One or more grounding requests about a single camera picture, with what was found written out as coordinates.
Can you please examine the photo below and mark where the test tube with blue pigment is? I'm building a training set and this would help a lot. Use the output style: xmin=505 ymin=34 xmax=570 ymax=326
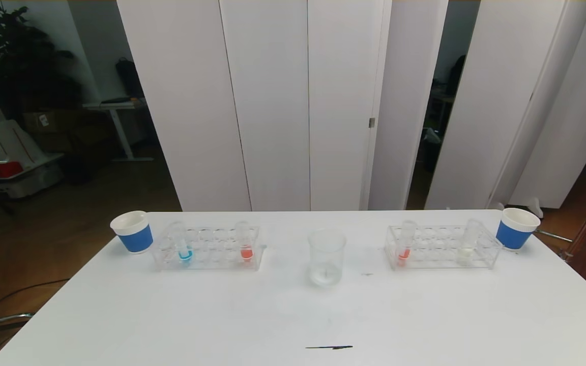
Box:
xmin=170 ymin=222 xmax=193 ymax=263

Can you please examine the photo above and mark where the test tube with red pigment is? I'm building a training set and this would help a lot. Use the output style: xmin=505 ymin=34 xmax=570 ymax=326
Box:
xmin=236 ymin=221 xmax=254 ymax=262
xmin=397 ymin=221 xmax=418 ymax=266

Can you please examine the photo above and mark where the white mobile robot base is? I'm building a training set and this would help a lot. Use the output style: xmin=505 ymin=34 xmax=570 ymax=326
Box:
xmin=0 ymin=46 xmax=65 ymax=200

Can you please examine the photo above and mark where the clear glass beaker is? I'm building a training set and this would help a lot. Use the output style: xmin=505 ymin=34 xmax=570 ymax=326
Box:
xmin=308 ymin=229 xmax=347 ymax=287

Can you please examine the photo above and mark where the clear acrylic test tube rack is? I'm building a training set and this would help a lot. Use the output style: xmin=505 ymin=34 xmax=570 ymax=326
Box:
xmin=385 ymin=224 xmax=504 ymax=270
xmin=152 ymin=225 xmax=263 ymax=271

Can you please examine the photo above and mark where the test tube with white pigment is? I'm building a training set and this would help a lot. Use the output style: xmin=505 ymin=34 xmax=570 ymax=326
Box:
xmin=457 ymin=219 xmax=483 ymax=265

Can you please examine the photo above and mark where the white folding partition panel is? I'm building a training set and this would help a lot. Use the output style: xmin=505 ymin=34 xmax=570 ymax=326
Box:
xmin=368 ymin=0 xmax=449 ymax=210
xmin=116 ymin=0 xmax=393 ymax=212
xmin=424 ymin=0 xmax=586 ymax=210
xmin=509 ymin=0 xmax=586 ymax=209

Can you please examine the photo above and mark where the blue and white paper cup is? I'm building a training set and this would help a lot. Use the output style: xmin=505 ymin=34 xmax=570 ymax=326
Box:
xmin=110 ymin=210 xmax=154 ymax=254
xmin=495 ymin=207 xmax=541 ymax=251

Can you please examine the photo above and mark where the white standing desk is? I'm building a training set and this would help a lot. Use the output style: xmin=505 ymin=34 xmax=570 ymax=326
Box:
xmin=82 ymin=99 xmax=154 ymax=163

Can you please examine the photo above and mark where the black bag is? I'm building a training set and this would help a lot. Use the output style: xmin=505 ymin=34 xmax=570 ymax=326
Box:
xmin=115 ymin=57 xmax=144 ymax=98

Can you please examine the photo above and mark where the brown cardboard box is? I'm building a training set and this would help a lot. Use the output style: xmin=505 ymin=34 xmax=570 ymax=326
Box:
xmin=22 ymin=109 xmax=70 ymax=134

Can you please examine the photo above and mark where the thin metal rod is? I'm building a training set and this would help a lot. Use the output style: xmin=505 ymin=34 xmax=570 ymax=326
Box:
xmin=535 ymin=229 xmax=573 ymax=243

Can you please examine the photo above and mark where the dark green potted plant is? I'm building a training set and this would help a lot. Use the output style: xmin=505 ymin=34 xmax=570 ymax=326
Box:
xmin=0 ymin=0 xmax=82 ymax=123

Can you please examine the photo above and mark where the metal chair leg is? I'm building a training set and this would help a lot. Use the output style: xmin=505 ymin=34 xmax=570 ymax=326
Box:
xmin=0 ymin=313 xmax=34 ymax=336

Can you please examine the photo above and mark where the black floor cable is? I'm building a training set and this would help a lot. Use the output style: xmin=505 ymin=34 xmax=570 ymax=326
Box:
xmin=0 ymin=278 xmax=70 ymax=326

